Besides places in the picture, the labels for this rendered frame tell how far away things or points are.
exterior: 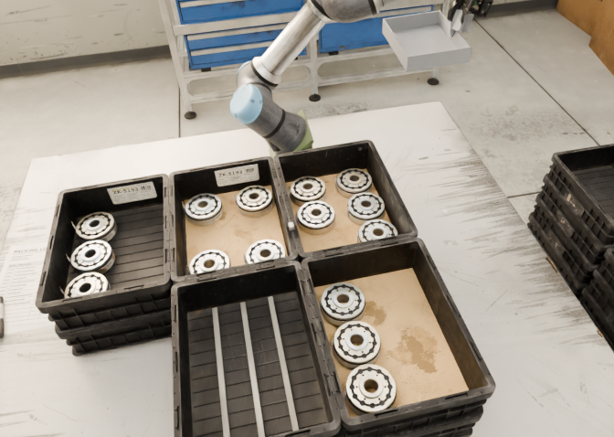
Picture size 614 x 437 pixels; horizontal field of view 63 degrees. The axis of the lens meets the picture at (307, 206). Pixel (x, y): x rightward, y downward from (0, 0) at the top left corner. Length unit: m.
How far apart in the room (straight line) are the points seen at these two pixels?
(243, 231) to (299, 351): 0.40
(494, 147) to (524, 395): 2.00
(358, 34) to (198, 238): 2.16
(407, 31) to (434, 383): 1.17
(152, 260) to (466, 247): 0.89
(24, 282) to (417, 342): 1.12
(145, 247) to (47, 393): 0.42
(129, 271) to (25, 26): 3.04
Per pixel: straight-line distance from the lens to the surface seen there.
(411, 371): 1.14
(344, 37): 3.26
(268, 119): 1.60
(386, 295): 1.24
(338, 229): 1.37
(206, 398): 1.14
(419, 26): 1.87
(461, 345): 1.12
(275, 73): 1.68
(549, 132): 3.34
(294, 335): 1.18
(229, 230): 1.40
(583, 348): 1.45
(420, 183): 1.72
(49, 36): 4.21
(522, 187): 2.89
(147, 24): 4.06
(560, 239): 2.22
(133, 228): 1.49
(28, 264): 1.72
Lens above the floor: 1.84
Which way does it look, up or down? 45 degrees down
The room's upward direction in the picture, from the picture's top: 3 degrees counter-clockwise
